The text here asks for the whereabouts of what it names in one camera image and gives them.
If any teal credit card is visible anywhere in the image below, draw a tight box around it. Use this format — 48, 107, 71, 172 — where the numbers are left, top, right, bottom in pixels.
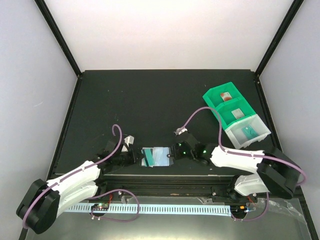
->
142, 148, 155, 167

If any black card holder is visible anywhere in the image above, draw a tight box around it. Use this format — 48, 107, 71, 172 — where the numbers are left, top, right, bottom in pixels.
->
141, 147, 174, 168

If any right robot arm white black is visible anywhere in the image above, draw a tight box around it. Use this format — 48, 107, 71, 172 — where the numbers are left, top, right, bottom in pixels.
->
169, 132, 301, 203

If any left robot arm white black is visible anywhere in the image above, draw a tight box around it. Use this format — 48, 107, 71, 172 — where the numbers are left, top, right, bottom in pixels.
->
16, 140, 142, 234

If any grey card in bin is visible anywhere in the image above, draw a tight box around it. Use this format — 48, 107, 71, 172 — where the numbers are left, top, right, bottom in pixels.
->
231, 108, 245, 120

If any teal card in bin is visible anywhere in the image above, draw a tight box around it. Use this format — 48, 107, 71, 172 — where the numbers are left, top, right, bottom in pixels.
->
241, 125, 259, 140

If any red white card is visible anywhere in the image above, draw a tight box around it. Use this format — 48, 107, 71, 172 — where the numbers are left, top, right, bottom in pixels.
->
220, 92, 232, 102

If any green bin middle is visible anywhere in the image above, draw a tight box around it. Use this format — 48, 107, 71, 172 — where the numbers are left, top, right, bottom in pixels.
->
216, 97, 256, 130

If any green bin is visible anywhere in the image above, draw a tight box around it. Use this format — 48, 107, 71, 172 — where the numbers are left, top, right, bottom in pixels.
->
202, 82, 243, 110
216, 97, 256, 130

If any left controller board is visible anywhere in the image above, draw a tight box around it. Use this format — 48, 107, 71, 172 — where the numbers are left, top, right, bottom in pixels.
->
91, 203, 109, 211

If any controller board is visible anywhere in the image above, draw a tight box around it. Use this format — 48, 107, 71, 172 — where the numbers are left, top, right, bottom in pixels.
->
230, 205, 256, 214
91, 203, 109, 211

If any white translucent bin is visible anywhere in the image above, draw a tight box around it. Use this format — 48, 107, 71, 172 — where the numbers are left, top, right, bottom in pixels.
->
225, 114, 271, 150

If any green bin far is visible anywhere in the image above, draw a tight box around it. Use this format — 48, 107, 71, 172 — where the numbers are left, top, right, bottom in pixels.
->
202, 82, 243, 110

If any right controller board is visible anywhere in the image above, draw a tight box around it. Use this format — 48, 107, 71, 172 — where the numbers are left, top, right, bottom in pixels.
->
230, 205, 256, 214

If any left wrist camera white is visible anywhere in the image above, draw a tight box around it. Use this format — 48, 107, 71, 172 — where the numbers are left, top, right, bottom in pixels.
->
121, 135, 135, 152

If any black aluminium rail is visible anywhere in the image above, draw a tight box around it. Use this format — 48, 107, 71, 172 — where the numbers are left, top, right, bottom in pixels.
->
97, 174, 303, 198

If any purple cable loop front left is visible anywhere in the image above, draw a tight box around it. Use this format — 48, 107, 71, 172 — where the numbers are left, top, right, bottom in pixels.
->
90, 188, 142, 223

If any purple cable loop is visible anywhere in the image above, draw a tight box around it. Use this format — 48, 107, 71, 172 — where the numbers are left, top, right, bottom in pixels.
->
230, 192, 272, 223
90, 188, 142, 223

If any white slotted cable duct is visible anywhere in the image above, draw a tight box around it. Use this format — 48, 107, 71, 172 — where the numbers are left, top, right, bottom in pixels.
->
65, 203, 231, 217

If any purple cable loop front right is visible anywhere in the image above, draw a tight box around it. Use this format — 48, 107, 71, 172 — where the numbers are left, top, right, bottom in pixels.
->
230, 192, 272, 223

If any right frame post black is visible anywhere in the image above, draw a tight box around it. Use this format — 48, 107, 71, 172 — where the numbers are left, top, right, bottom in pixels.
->
255, 0, 304, 78

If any frame post black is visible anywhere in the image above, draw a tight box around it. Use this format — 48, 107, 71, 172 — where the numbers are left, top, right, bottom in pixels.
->
255, 0, 304, 78
34, 0, 82, 77

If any left frame post black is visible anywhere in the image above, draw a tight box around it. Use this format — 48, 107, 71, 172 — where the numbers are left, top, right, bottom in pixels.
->
34, 0, 82, 77

